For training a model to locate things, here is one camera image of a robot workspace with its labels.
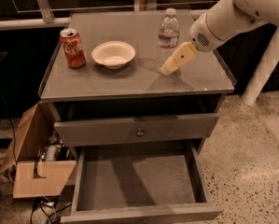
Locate white diagonal support pole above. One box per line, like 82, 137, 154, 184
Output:
241, 28, 279, 105

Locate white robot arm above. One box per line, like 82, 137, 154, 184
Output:
160, 0, 279, 76

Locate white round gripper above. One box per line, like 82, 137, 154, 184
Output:
160, 14, 223, 76

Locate grey open middle drawer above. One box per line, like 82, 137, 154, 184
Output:
61, 141, 223, 224

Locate white paper bowl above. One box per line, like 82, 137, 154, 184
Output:
91, 41, 135, 69

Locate round metal drawer knob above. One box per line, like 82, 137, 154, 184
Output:
136, 129, 145, 137

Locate black floor cables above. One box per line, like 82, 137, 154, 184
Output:
29, 197, 72, 224

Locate red cola can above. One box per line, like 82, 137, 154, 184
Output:
60, 28, 86, 69

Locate grey wooden drawer cabinet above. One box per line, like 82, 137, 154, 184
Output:
38, 9, 238, 224

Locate open cardboard box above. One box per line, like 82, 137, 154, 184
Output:
0, 103, 77, 199

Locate clear plastic water bottle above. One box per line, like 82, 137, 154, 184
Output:
158, 8, 180, 75

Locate grey top drawer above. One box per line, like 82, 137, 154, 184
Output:
54, 113, 219, 147

